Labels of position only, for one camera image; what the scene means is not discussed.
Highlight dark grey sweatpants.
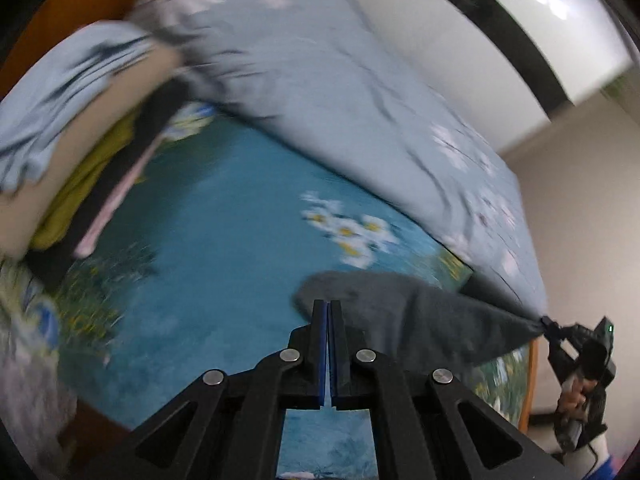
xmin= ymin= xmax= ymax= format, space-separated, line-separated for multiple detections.
xmin=293 ymin=271 xmax=542 ymax=373

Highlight stack of folded clothes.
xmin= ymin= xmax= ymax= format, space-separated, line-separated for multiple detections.
xmin=1 ymin=21 xmax=182 ymax=259

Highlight person's right hand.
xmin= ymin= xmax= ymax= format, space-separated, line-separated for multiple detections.
xmin=556 ymin=376 xmax=598 ymax=420

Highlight teal floral bed blanket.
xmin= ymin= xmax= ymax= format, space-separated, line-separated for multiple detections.
xmin=0 ymin=102 xmax=532 ymax=480

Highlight white black wardrobe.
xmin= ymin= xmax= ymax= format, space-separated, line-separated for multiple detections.
xmin=356 ymin=0 xmax=634 ymax=154

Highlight light blue floral duvet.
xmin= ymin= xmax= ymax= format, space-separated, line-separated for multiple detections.
xmin=130 ymin=0 xmax=547 ymax=315

